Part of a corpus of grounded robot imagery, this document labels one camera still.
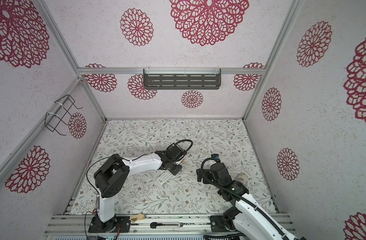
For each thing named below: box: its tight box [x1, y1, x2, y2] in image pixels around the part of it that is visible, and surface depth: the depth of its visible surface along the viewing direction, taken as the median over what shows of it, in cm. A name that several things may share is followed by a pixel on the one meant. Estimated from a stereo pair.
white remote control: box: [156, 169, 174, 186], surface depth 89 cm
